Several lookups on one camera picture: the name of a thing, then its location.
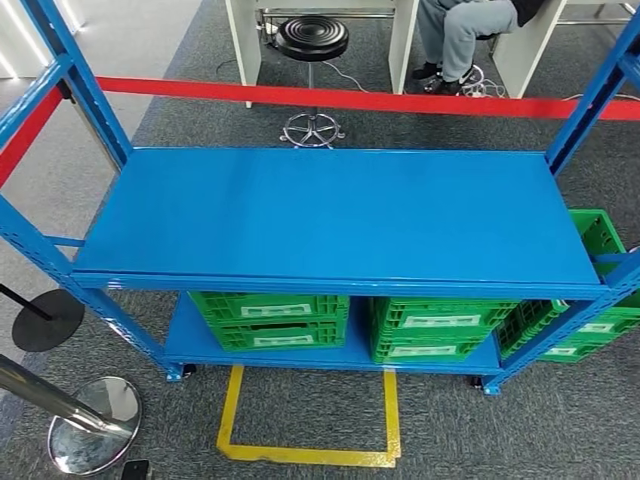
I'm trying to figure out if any blue metal shelf rack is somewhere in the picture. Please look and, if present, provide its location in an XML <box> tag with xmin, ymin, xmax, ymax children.
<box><xmin>0</xmin><ymin>0</ymin><xmax>640</xmax><ymax>397</ymax></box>

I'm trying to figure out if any green plastic crate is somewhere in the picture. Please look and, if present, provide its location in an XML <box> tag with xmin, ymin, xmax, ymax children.
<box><xmin>368</xmin><ymin>297</ymin><xmax>519</xmax><ymax>342</ymax></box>
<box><xmin>188</xmin><ymin>291</ymin><xmax>351</xmax><ymax>327</ymax></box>
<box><xmin>370</xmin><ymin>334</ymin><xmax>484</xmax><ymax>365</ymax></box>
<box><xmin>494</xmin><ymin>209</ymin><xmax>640</xmax><ymax>359</ymax></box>
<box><xmin>539</xmin><ymin>316</ymin><xmax>640</xmax><ymax>364</ymax></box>
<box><xmin>208</xmin><ymin>319</ymin><xmax>349</xmax><ymax>353</ymax></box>

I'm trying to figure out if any red barrier belt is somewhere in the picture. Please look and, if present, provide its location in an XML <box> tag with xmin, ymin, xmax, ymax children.
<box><xmin>94</xmin><ymin>76</ymin><xmax>640</xmax><ymax>123</ymax></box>
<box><xmin>0</xmin><ymin>86</ymin><xmax>65</xmax><ymax>190</ymax></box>

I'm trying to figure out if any black round stool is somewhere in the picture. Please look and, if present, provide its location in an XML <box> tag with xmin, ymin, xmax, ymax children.
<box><xmin>275</xmin><ymin>15</ymin><xmax>350</xmax><ymax>150</ymax></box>

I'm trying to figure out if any white desk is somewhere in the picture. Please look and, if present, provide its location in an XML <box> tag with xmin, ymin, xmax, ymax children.
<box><xmin>492</xmin><ymin>0</ymin><xmax>636</xmax><ymax>100</ymax></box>
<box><xmin>225</xmin><ymin>0</ymin><xmax>420</xmax><ymax>109</ymax></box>

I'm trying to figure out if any person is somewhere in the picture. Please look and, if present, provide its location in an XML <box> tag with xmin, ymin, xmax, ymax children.
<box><xmin>411</xmin><ymin>0</ymin><xmax>546</xmax><ymax>97</ymax></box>

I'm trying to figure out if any chrome stanchion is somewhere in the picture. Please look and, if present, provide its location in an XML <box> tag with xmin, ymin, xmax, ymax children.
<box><xmin>57</xmin><ymin>79</ymin><xmax>121</xmax><ymax>175</ymax></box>
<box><xmin>0</xmin><ymin>354</ymin><xmax>143</xmax><ymax>477</ymax></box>

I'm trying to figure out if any white cable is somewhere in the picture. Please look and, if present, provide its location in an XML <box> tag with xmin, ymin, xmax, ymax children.
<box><xmin>322</xmin><ymin>60</ymin><xmax>370</xmax><ymax>94</ymax></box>
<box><xmin>460</xmin><ymin>64</ymin><xmax>509</xmax><ymax>99</ymax></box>
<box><xmin>562</xmin><ymin>92</ymin><xmax>640</xmax><ymax>104</ymax></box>

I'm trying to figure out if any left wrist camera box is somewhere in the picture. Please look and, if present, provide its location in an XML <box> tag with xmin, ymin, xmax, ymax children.
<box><xmin>120</xmin><ymin>458</ymin><xmax>151</xmax><ymax>480</ymax></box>

